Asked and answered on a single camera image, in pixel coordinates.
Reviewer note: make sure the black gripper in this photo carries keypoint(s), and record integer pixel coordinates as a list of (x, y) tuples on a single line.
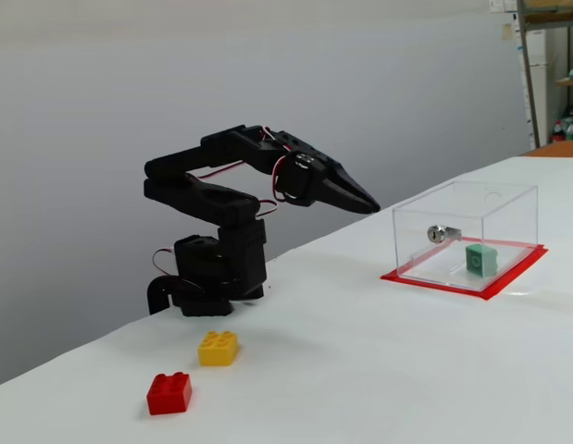
[(338, 184)]

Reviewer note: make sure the green lego brick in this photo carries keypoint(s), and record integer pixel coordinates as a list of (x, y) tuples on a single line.
[(481, 261)]

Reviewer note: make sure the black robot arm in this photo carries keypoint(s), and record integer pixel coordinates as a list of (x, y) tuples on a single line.
[(198, 162)]

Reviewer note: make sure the transparent acrylic box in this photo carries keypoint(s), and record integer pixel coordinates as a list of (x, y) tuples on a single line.
[(457, 208)]

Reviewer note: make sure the yellow lego brick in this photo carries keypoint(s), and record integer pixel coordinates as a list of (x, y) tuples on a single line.
[(217, 350)]

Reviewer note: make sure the red lego brick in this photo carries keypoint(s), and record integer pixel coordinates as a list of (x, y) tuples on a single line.
[(168, 398)]

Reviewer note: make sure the silver cam lock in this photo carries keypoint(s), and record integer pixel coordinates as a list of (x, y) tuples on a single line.
[(436, 233)]

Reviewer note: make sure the red tape square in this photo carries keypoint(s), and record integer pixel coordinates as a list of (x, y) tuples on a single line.
[(434, 284)]

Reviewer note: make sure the metal shelf rack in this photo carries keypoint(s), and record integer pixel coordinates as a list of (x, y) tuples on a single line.
[(529, 92)]

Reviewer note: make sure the black table clamp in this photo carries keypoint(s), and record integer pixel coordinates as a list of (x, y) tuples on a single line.
[(156, 296)]

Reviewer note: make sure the orange wooden table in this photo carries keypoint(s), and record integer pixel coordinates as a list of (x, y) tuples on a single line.
[(559, 149)]

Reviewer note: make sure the white cabinet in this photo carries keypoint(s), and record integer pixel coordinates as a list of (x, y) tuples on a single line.
[(538, 83)]

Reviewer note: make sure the red capped cola bottle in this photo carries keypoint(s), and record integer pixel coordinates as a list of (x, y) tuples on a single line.
[(558, 133)]

